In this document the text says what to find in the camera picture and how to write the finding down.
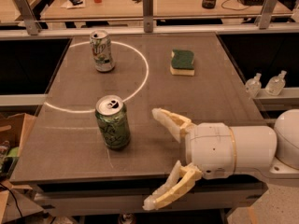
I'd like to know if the white 7up can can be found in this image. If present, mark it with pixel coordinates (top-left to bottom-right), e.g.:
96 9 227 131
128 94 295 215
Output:
90 30 114 73

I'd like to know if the can under table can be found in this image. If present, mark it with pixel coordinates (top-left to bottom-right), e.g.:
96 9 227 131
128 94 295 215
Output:
118 214 136 224

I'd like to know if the metal bracket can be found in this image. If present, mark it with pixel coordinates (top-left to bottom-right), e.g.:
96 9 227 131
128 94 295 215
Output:
143 0 153 33
255 0 278 30
14 0 41 35

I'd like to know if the middle metal bracket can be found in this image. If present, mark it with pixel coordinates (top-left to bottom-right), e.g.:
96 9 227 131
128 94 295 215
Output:
143 0 153 33

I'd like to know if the green yellow sponge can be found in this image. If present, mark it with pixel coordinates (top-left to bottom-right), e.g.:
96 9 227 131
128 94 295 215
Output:
170 49 194 76

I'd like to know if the cardboard box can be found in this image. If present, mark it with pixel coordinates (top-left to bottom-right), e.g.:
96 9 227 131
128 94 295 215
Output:
0 113 36 178

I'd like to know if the black cable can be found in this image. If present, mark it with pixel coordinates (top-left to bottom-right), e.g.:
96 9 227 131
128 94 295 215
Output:
221 0 253 11

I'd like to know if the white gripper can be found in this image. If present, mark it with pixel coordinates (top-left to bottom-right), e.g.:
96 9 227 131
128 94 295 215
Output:
143 108 236 211

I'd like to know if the left metal bracket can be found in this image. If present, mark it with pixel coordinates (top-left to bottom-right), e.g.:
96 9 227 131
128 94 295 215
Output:
14 0 41 35

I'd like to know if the clear glass bottle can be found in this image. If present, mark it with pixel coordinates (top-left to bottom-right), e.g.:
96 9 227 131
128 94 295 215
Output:
245 73 262 98
265 70 287 96

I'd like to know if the green soda can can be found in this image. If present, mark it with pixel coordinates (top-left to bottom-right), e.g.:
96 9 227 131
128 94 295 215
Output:
95 95 131 150

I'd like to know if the black mesh cup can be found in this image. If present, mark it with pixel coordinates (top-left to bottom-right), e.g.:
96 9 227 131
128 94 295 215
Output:
202 0 217 9

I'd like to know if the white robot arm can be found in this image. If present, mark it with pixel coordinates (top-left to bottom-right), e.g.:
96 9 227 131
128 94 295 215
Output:
143 108 298 211

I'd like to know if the right metal bracket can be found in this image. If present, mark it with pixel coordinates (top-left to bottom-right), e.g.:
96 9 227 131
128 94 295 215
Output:
255 0 278 30

